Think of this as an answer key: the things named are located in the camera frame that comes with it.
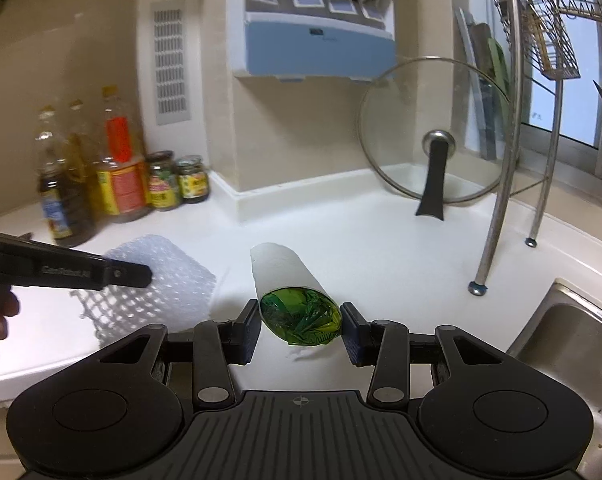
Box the dark soy sauce bottle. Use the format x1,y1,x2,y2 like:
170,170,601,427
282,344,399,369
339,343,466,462
34,105,96,248

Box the silver wall vent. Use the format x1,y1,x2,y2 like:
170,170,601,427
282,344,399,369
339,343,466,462
150,0,190,126

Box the glass pot lid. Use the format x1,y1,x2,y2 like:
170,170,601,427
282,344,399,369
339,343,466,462
356,56,518,220

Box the blue white wall dispenser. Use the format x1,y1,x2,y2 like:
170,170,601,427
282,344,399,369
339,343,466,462
226,0,397,81

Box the cutting boards by window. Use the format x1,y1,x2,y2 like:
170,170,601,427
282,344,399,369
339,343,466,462
455,8,510,162

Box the checkered lid sauce jar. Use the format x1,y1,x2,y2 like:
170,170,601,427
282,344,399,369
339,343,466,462
176,155,210,204

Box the white roll with green wrapper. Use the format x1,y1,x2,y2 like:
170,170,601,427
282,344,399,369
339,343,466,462
250,243,342,346

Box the yellow bean sauce jar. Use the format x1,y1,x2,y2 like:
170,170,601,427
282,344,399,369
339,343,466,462
146,151,182,210

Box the stainless steel sink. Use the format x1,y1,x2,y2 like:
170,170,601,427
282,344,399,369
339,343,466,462
508,278,602,479

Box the red label oil bottle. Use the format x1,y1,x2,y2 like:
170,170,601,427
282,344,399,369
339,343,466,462
97,84,151,223

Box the metal dish rack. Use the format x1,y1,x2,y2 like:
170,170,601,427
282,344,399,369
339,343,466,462
466,0,602,297

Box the yellow oil bottle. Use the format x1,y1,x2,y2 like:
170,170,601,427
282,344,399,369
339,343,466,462
66,99,105,224

